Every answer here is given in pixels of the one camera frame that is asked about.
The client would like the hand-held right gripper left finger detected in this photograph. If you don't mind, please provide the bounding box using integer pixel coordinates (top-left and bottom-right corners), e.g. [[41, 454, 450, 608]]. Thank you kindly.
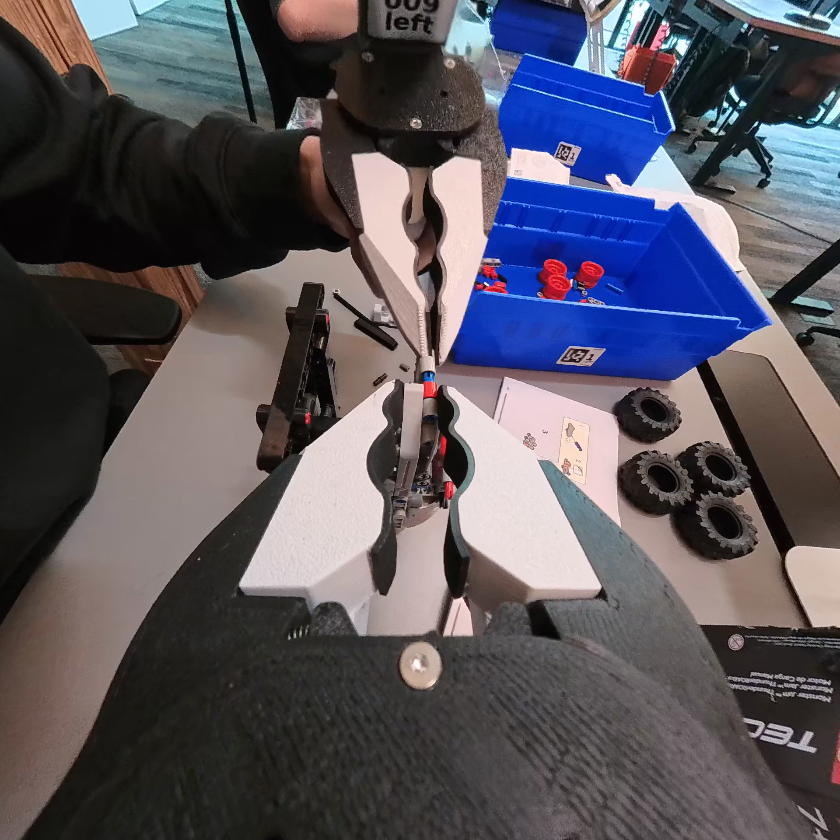
[[238, 379, 405, 636]]

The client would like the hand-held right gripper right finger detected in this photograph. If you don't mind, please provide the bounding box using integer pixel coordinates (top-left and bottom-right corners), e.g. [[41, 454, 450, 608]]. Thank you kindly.
[[436, 385, 606, 636]]

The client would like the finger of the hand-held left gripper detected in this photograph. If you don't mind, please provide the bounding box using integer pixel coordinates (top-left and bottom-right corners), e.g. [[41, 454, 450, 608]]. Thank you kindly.
[[350, 151, 441, 366], [428, 157, 491, 366]]

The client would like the black toy chassis frame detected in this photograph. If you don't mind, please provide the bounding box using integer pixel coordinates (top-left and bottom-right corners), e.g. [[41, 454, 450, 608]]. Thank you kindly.
[[255, 282, 342, 475]]

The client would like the grey toy brick assembly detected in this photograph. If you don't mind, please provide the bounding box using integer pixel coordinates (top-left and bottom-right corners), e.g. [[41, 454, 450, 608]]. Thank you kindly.
[[390, 356, 458, 534]]

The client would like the person's left forearm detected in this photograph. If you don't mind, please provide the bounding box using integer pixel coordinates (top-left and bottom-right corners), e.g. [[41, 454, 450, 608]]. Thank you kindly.
[[0, 16, 349, 280]]

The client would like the grey desk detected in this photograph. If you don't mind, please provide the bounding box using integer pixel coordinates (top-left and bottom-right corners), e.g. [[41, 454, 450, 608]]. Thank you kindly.
[[0, 95, 811, 840]]

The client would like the wooden-top background desk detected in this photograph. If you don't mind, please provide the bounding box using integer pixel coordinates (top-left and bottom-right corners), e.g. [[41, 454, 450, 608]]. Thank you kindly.
[[682, 0, 840, 191]]

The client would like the person's left hand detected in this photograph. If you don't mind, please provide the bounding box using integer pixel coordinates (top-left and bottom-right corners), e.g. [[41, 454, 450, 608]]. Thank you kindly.
[[300, 133, 363, 266]]

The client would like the white paper bag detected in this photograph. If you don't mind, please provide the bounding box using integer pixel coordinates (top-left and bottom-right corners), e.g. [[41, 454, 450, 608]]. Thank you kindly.
[[507, 147, 573, 186]]

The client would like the clear bag of parts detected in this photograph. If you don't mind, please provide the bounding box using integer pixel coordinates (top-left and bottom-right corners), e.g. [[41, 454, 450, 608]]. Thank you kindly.
[[287, 96, 329, 130]]

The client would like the black toy beam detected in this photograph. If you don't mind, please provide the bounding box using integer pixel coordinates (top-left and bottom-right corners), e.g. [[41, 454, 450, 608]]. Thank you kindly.
[[353, 317, 400, 351]]

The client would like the white instruction sheet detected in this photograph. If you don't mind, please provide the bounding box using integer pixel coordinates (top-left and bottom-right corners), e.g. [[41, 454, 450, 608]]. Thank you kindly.
[[492, 376, 622, 526]]

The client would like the black toy tyre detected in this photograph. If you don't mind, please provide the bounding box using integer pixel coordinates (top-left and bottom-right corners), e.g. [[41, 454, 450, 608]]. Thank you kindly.
[[613, 386, 683, 444], [676, 441, 752, 503], [617, 449, 698, 515], [672, 492, 761, 560]]

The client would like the blue plastic bin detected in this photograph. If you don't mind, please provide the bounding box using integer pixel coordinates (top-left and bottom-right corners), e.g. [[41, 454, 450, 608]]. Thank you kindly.
[[497, 52, 677, 187], [450, 176, 775, 383], [487, 0, 589, 67]]

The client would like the black stand pole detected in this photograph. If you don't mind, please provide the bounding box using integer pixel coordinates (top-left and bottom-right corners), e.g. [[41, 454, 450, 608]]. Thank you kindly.
[[223, 0, 258, 124]]

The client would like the white tablet stand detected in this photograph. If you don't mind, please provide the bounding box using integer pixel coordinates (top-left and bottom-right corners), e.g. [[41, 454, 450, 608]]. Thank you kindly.
[[586, 0, 626, 78]]

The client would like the orange crate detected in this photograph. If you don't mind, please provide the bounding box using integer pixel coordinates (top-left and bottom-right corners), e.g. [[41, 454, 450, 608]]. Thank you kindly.
[[619, 45, 678, 97]]

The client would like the white cloth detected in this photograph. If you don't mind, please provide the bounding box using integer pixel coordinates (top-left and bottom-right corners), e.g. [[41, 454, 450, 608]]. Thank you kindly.
[[605, 172, 749, 273]]

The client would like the black chair armrest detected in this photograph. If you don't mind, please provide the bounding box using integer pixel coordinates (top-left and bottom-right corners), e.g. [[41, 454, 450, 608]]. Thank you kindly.
[[36, 274, 183, 347]]

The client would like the person's dark clothed torso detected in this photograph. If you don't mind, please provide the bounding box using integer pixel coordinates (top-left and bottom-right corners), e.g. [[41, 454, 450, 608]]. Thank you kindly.
[[0, 246, 112, 621]]

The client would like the black office chair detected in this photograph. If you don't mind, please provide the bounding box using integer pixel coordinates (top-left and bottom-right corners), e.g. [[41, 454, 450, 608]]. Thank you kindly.
[[686, 46, 777, 191]]

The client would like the white stand base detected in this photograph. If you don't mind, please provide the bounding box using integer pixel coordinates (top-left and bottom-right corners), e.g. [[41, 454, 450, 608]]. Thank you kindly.
[[783, 545, 840, 629]]

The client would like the black toy set box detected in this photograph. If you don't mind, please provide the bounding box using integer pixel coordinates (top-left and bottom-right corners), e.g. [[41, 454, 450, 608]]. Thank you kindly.
[[700, 622, 840, 840]]

